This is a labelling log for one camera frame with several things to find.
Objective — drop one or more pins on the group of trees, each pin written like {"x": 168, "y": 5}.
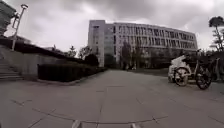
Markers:
{"x": 131, "y": 55}

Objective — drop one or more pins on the round dark bush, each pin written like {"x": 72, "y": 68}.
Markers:
{"x": 91, "y": 60}

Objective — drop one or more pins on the grey paved plaza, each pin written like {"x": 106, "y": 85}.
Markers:
{"x": 113, "y": 96}

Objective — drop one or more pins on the long grey curved building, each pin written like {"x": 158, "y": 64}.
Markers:
{"x": 153, "y": 36}

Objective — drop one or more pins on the dark trimmed hedge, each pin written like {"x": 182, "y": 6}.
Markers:
{"x": 63, "y": 72}

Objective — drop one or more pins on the white covered scooter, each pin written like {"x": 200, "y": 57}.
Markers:
{"x": 176, "y": 65}

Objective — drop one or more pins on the robot's own part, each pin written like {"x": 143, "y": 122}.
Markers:
{"x": 76, "y": 124}
{"x": 135, "y": 126}

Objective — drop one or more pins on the bicycle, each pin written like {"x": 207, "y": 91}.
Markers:
{"x": 203, "y": 78}

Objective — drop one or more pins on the street lamp pole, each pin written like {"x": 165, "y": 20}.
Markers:
{"x": 18, "y": 25}

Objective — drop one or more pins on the concrete stairs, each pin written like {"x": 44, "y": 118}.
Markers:
{"x": 7, "y": 70}

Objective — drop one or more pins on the tall tree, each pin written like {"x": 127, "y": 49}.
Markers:
{"x": 218, "y": 33}

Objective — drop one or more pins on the concrete retaining wall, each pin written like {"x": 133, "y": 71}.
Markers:
{"x": 30, "y": 61}

